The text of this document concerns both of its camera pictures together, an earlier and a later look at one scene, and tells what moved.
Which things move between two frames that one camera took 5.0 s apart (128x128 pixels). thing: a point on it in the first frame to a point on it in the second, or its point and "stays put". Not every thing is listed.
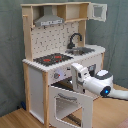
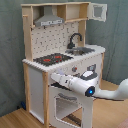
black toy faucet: x=71 y=45 stays put
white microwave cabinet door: x=91 y=12 stays put
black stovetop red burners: x=53 y=58 stays put
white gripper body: x=79 y=74 to x=68 y=81
